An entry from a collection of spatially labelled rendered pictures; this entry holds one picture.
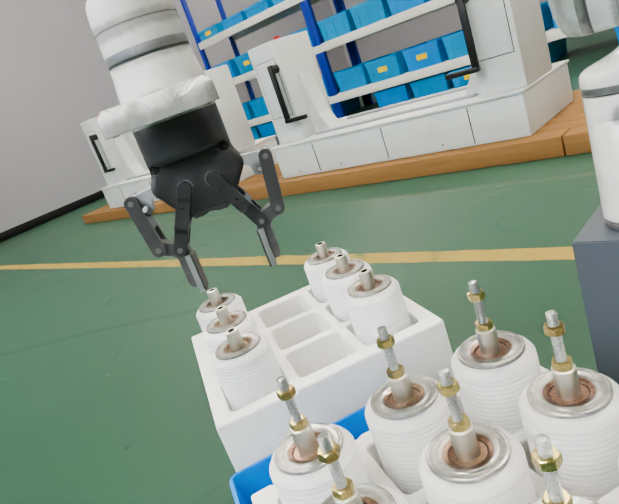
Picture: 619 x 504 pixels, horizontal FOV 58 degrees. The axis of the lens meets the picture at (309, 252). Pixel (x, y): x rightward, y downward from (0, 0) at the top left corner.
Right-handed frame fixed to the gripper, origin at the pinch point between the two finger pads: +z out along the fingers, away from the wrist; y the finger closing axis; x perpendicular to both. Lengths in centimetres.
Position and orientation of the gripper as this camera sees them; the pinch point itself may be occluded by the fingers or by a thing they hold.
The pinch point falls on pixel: (234, 263)
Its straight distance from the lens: 52.9
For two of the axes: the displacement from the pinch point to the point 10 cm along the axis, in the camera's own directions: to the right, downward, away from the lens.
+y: -9.4, 3.4, 0.0
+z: 3.2, 9.0, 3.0
